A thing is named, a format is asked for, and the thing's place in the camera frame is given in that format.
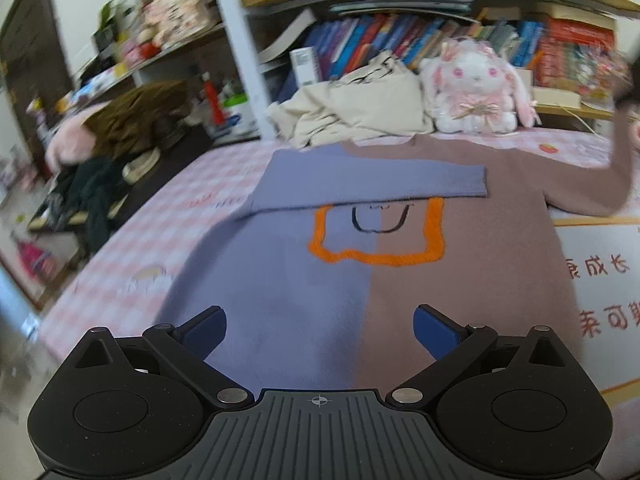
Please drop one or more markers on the pink flower ornament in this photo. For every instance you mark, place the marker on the pink flower ornament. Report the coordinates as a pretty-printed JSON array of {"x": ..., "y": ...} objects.
[{"x": 600, "y": 70}]

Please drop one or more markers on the teal flat notebook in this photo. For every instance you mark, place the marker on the teal flat notebook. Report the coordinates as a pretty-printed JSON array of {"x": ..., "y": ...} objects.
[{"x": 400, "y": 8}]

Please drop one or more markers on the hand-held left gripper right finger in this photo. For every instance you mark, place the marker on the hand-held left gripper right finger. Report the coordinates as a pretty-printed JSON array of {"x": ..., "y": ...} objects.
[{"x": 435, "y": 330}]

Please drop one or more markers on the olive brown garment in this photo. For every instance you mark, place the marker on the olive brown garment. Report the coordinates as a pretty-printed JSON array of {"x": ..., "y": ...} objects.
[{"x": 135, "y": 110}]

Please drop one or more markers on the red tassel ornament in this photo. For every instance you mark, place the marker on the red tassel ornament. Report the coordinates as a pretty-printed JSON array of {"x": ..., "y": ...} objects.
[{"x": 212, "y": 102}]

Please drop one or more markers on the thick open paperback book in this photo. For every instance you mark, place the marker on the thick open paperback book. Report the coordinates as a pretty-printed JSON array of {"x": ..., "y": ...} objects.
[{"x": 285, "y": 40}]

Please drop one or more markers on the pink fluffy plush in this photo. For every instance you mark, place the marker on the pink fluffy plush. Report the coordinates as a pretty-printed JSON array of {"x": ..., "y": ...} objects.
[{"x": 70, "y": 140}]

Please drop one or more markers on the white bookshelf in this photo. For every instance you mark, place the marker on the white bookshelf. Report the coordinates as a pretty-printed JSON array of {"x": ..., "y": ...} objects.
[{"x": 235, "y": 35}]

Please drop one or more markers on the row of colourful books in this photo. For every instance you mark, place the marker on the row of colourful books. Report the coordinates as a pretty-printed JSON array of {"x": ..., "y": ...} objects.
[{"x": 390, "y": 35}]

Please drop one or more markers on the white green pen container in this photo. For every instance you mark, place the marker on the white green pen container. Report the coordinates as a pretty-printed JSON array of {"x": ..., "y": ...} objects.
[{"x": 239, "y": 112}]

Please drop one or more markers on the cream wristwatch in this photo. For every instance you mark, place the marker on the cream wristwatch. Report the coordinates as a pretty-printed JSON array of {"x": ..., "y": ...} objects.
[{"x": 140, "y": 165}]

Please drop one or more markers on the cream garment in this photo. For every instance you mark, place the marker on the cream garment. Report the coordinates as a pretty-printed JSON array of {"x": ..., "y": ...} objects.
[{"x": 370, "y": 105}]

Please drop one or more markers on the red round toy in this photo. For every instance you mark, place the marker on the red round toy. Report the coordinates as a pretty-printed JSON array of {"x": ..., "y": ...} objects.
[{"x": 149, "y": 50}]

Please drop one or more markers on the dark green cloth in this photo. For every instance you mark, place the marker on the dark green cloth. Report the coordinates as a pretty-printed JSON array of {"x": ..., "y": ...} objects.
[{"x": 92, "y": 200}]

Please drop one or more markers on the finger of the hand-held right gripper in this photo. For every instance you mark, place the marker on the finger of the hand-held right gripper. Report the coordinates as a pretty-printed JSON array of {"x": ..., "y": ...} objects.
[{"x": 631, "y": 85}]

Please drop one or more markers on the purple and brown sweater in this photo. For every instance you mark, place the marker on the purple and brown sweater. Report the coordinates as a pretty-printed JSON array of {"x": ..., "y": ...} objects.
[{"x": 300, "y": 280}]

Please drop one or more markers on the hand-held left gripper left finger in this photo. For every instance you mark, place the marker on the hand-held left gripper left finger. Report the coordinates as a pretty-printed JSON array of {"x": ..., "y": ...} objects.
[{"x": 204, "y": 332}]

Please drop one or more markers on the white barcode box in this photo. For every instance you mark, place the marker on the white barcode box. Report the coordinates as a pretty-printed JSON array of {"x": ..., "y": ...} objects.
[{"x": 305, "y": 66}]

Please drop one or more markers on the decorative paper sign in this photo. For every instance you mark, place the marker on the decorative paper sign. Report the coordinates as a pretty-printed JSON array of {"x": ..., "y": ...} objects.
[{"x": 180, "y": 7}]

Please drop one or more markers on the dark brown hat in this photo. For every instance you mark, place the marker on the dark brown hat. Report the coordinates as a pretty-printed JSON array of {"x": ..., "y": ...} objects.
[{"x": 171, "y": 135}]

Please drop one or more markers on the white pink plush rabbit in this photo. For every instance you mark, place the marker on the white pink plush rabbit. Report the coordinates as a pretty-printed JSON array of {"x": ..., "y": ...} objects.
[{"x": 475, "y": 85}]

